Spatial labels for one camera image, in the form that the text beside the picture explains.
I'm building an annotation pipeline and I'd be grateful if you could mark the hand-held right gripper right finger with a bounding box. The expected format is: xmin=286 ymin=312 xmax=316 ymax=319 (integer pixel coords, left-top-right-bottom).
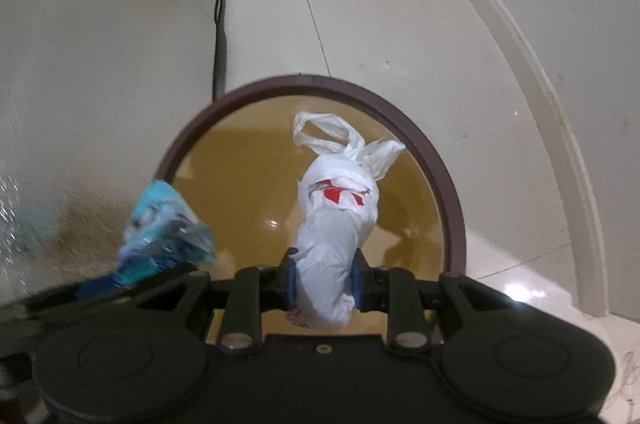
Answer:
xmin=350 ymin=248 xmax=507 ymax=358

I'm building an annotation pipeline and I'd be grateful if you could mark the brown round trash bin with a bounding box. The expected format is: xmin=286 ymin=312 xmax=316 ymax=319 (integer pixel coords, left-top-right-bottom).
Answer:
xmin=159 ymin=74 xmax=469 ymax=348

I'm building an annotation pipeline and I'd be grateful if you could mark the cream baseboard strip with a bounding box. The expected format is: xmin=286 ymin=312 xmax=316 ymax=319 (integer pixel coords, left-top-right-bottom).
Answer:
xmin=389 ymin=0 xmax=622 ymax=320

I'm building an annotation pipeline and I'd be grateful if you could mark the white plastic bag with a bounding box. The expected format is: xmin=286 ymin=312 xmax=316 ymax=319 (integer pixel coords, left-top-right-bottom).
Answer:
xmin=285 ymin=111 xmax=407 ymax=331

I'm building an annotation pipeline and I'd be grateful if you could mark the black floor cable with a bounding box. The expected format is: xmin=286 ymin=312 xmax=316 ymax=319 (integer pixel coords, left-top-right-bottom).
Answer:
xmin=211 ymin=0 xmax=229 ymax=100

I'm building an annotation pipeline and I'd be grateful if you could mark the blue plastic wrapper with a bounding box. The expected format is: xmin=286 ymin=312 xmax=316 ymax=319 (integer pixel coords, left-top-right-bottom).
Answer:
xmin=116 ymin=179 xmax=217 ymax=289

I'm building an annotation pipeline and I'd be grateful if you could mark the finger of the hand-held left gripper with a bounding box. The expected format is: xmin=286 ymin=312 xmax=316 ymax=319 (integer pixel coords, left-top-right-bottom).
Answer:
xmin=0 ymin=266 xmax=197 ymax=326

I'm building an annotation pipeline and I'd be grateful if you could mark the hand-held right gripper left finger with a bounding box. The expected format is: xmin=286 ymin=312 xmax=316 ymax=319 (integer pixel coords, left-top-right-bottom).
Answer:
xmin=133 ymin=248 xmax=300 ymax=358

